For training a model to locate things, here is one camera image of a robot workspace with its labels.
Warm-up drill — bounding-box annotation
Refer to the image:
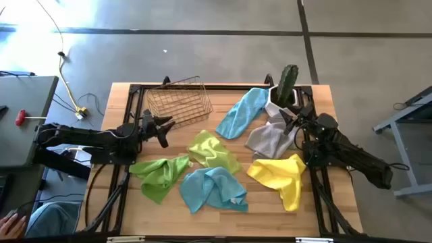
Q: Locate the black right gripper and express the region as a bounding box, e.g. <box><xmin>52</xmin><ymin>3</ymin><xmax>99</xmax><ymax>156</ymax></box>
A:
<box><xmin>279</xmin><ymin>106</ymin><xmax>317</xmax><ymax>136</ymax></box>

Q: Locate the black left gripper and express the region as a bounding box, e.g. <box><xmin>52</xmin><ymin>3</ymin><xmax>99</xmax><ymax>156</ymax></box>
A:
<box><xmin>140</xmin><ymin>108</ymin><xmax>177</xmax><ymax>149</ymax></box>

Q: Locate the grey microfiber towel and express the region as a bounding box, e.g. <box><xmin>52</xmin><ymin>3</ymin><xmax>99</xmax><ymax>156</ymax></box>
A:
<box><xmin>244</xmin><ymin>113</ymin><xmax>300</xmax><ymax>160</ymax></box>

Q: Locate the copper wire basket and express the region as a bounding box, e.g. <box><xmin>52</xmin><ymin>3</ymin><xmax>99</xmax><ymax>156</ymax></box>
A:
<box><xmin>145</xmin><ymin>76</ymin><xmax>214</xmax><ymax>130</ymax></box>

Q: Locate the green microfiber towel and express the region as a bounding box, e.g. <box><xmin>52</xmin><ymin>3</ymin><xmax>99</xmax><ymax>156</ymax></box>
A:
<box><xmin>129</xmin><ymin>155</ymin><xmax>191</xmax><ymax>205</ymax></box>

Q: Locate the light blue microfiber towel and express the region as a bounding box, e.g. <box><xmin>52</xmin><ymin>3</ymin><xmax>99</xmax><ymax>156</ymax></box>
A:
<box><xmin>178</xmin><ymin>166</ymin><xmax>249</xmax><ymax>215</ymax></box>
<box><xmin>215</xmin><ymin>87</ymin><xmax>270</xmax><ymax>140</ymax></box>

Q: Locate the lime yellow-green microfiber towel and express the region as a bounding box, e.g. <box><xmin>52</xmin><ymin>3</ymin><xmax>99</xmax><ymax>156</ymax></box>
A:
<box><xmin>186</xmin><ymin>129</ymin><xmax>242</xmax><ymax>175</ymax></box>

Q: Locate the yellow microfiber towel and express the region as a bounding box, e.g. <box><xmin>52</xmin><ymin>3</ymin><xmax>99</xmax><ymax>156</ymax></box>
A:
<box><xmin>246</xmin><ymin>153</ymin><xmax>307</xmax><ymax>213</ymax></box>

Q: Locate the white faceted plant pot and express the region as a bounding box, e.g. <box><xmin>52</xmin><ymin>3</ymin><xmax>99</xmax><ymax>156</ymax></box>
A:
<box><xmin>264</xmin><ymin>84</ymin><xmax>301</xmax><ymax>119</ymax></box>

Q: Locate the green cactus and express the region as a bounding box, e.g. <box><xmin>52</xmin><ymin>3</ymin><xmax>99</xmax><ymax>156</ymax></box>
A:
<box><xmin>276</xmin><ymin>63</ymin><xmax>300</xmax><ymax>106</ymax></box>

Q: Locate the white power adapter box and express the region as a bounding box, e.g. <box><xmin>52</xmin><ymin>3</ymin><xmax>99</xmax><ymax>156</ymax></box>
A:
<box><xmin>69</xmin><ymin>145</ymin><xmax>92</xmax><ymax>167</ymax></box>

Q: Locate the black support beam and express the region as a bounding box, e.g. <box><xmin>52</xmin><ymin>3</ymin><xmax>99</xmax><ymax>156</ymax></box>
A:
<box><xmin>32</xmin><ymin>146</ymin><xmax>92</xmax><ymax>180</ymax></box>

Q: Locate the dark grey side table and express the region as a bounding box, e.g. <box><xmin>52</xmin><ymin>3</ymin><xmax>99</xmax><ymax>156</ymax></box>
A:
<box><xmin>0</xmin><ymin>76</ymin><xmax>59</xmax><ymax>169</ymax></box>

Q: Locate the grey-blue metal table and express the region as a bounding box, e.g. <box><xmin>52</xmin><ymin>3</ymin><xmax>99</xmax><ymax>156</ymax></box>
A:
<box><xmin>373</xmin><ymin>86</ymin><xmax>432</xmax><ymax>198</ymax></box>

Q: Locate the person's leg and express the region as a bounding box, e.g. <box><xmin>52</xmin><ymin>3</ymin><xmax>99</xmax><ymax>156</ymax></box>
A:
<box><xmin>25</xmin><ymin>201</ymin><xmax>82</xmax><ymax>239</ymax></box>

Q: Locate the person's hand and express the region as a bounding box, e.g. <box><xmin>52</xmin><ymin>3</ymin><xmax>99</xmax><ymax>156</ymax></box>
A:
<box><xmin>0</xmin><ymin>213</ymin><xmax>27</xmax><ymax>240</ymax></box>

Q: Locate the black aluminium table frame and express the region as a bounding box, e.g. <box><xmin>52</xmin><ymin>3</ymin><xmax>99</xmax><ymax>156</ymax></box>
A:
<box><xmin>77</xmin><ymin>74</ymin><xmax>365</xmax><ymax>237</ymax></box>

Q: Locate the thin black floor cable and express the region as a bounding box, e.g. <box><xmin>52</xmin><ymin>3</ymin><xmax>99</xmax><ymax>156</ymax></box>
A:
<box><xmin>52</xmin><ymin>92</ymin><xmax>105</xmax><ymax>117</ymax></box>

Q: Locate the yellow cable plug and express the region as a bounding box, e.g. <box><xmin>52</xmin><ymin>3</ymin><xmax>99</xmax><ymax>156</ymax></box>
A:
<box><xmin>74</xmin><ymin>106</ymin><xmax>89</xmax><ymax>121</ymax></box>

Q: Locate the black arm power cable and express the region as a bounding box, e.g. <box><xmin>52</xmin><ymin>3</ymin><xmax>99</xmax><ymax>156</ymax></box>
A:
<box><xmin>84</xmin><ymin>163</ymin><xmax>109</xmax><ymax>227</ymax></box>

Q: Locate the silver metal bracket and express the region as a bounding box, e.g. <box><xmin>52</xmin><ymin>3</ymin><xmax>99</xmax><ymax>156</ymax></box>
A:
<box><xmin>107</xmin><ymin>236</ymin><xmax>146</xmax><ymax>243</ymax></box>
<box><xmin>296</xmin><ymin>237</ymin><xmax>334</xmax><ymax>243</ymax></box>

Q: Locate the yellow floor cable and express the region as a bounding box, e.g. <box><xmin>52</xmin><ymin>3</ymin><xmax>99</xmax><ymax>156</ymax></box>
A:
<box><xmin>35</xmin><ymin>0</ymin><xmax>85</xmax><ymax>114</ymax></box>

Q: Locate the red-handled screwdriver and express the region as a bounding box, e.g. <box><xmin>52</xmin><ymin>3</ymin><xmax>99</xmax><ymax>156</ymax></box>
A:
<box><xmin>15</xmin><ymin>109</ymin><xmax>47</xmax><ymax>127</ymax></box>

